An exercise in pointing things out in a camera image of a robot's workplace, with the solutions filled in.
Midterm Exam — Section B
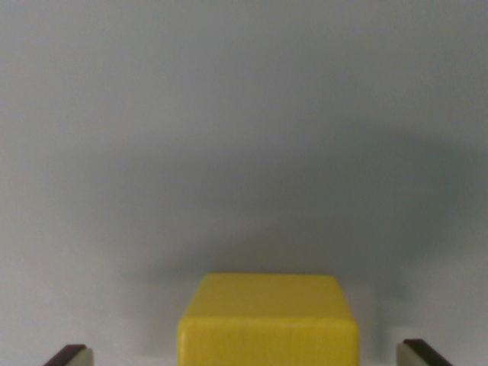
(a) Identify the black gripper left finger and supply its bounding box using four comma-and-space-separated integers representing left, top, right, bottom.
42, 344, 95, 366

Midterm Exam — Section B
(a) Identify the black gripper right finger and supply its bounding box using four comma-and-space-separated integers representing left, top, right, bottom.
396, 339, 454, 366

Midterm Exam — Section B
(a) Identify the yellow cube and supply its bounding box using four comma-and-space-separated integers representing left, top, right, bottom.
177, 272, 360, 366

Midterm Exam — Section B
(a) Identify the grey plastic bin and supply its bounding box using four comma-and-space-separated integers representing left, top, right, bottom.
0, 0, 488, 366

